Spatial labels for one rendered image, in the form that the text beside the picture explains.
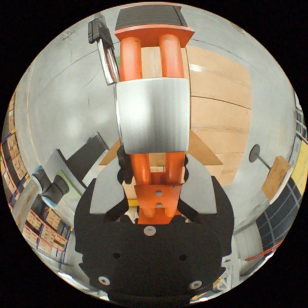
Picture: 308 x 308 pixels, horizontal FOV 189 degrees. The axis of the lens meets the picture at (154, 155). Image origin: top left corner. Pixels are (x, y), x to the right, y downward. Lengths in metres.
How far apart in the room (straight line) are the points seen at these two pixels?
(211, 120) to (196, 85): 0.25
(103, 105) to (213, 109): 1.13
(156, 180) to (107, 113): 1.20
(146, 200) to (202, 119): 0.63
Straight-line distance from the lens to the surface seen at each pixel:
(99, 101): 1.36
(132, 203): 0.39
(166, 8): 0.16
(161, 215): 0.21
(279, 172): 1.80
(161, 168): 0.29
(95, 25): 0.16
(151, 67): 0.67
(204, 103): 0.70
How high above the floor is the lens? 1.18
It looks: 60 degrees down
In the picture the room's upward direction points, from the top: 179 degrees counter-clockwise
